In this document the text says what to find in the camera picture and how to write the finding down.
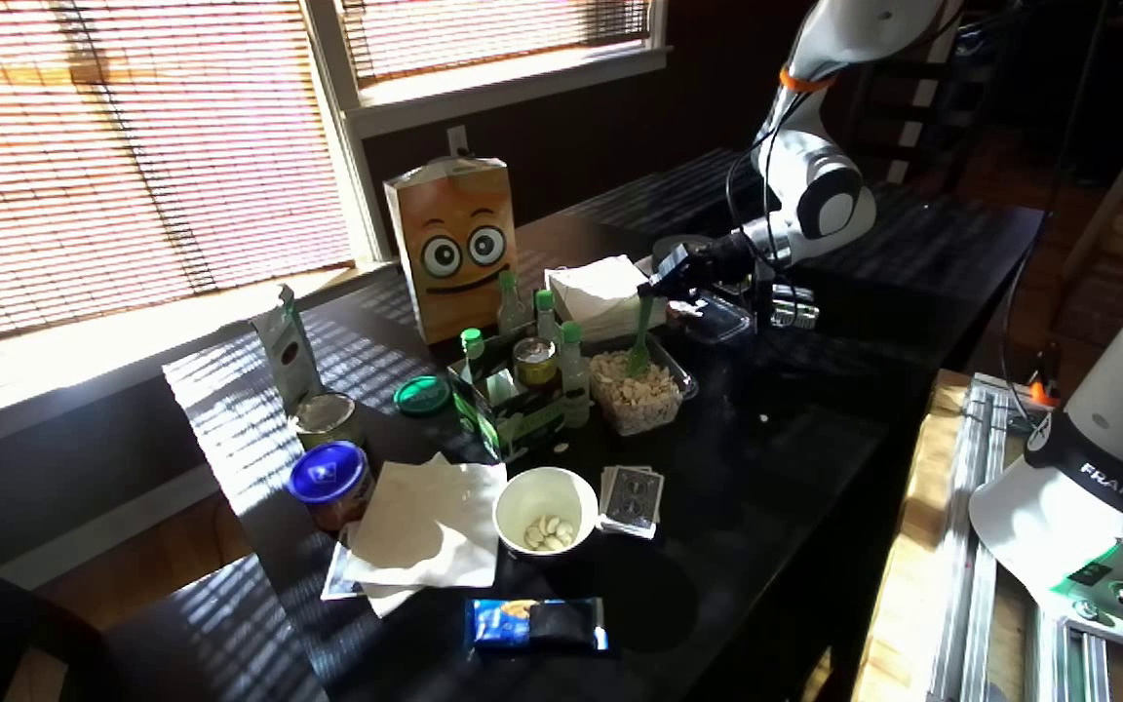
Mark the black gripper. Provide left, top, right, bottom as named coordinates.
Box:
left=634, top=230, right=770, bottom=307

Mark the white round bowl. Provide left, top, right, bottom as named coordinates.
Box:
left=487, top=464, right=600, bottom=563

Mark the stack of white napkins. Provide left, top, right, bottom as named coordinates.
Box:
left=540, top=254, right=670, bottom=347

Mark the clear plastic clamshell container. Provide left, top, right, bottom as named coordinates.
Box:
left=678, top=294, right=764, bottom=347

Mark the clear bottle green cap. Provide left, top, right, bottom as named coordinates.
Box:
left=554, top=320, right=587, bottom=394
left=496, top=265, right=535, bottom=338
left=530, top=284, right=564, bottom=347
left=456, top=323, right=492, bottom=394

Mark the small white green object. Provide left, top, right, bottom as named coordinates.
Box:
left=759, top=280, right=825, bottom=333

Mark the gold lid small can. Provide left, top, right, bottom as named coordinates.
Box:
left=510, top=337, right=560, bottom=390

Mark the green black bottle carrier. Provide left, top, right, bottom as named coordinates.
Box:
left=445, top=329, right=595, bottom=459

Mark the orange paper bag with face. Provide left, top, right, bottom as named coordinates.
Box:
left=382, top=151, right=518, bottom=347

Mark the small clear plastic container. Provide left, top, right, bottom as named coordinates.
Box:
left=595, top=459, right=670, bottom=544

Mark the green oval lid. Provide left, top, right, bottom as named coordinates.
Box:
left=389, top=369, right=456, bottom=421

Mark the narrow window blind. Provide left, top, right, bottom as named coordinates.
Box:
left=332, top=0, right=662, bottom=91

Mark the white paper napkin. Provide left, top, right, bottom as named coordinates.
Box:
left=344, top=453, right=510, bottom=596

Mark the small tan cup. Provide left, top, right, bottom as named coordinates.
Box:
left=288, top=388, right=361, bottom=453

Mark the blue snack packet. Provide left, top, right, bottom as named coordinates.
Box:
left=465, top=592, right=610, bottom=657

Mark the wooden side table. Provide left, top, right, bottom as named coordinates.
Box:
left=850, top=365, right=1123, bottom=702

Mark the white paper sheet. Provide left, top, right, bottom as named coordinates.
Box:
left=317, top=538, right=421, bottom=620

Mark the green sticker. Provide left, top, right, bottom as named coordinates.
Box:
left=1054, top=544, right=1123, bottom=610

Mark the wide window blind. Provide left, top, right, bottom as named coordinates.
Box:
left=0, top=0, right=358, bottom=347

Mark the white window frame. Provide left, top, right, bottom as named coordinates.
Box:
left=0, top=0, right=673, bottom=433

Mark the aluminium extrusion rail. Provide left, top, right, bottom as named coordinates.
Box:
left=928, top=373, right=1044, bottom=702

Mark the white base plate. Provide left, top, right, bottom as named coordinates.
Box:
left=967, top=453, right=1123, bottom=667

